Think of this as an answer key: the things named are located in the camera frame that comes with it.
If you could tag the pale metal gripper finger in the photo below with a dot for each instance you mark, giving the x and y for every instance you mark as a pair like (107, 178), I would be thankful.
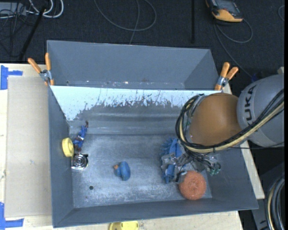
(181, 174)
(173, 159)

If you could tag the blue spiky brush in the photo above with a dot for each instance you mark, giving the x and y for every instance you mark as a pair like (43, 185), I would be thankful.
(174, 148)

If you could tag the orange round scouring pad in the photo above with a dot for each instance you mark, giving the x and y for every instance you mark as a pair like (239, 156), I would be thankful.
(192, 185)

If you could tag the grey metal bin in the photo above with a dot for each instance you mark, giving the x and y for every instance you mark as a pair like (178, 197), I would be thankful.
(139, 152)

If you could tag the blue rubber duck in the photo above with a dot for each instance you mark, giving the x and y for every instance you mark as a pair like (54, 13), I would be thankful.
(123, 170)

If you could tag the silver square ringed block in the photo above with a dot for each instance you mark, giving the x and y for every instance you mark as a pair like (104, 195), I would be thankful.
(79, 162)

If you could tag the blue toy figure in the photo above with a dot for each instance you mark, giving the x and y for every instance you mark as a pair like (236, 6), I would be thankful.
(79, 138)

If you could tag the pale cardboard board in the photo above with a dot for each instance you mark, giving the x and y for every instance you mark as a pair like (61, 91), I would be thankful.
(26, 138)

